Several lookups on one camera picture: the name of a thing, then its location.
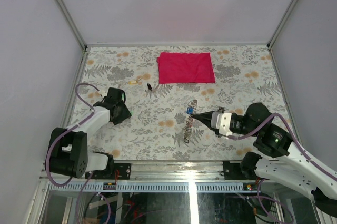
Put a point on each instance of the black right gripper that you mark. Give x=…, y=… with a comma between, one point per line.
x=205, y=118

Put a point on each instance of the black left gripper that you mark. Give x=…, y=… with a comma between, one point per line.
x=126, y=114

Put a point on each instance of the blue tag key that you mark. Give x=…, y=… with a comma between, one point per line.
x=189, y=110

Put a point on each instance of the grey disc with key rings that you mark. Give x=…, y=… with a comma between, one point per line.
x=189, y=122

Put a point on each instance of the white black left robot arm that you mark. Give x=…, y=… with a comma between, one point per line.
x=68, y=152

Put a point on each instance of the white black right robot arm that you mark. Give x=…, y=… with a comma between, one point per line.
x=279, y=156

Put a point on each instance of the yellow tag key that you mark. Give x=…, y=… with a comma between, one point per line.
x=136, y=81

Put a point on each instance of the black tag key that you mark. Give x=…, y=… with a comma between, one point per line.
x=149, y=87

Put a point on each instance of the red folded cloth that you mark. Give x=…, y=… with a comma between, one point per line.
x=185, y=68

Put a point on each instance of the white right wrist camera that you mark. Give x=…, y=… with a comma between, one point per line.
x=223, y=125

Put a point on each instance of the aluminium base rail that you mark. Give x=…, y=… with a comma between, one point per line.
x=162, y=171

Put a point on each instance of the white slotted cable duct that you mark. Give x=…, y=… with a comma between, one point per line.
x=129, y=186

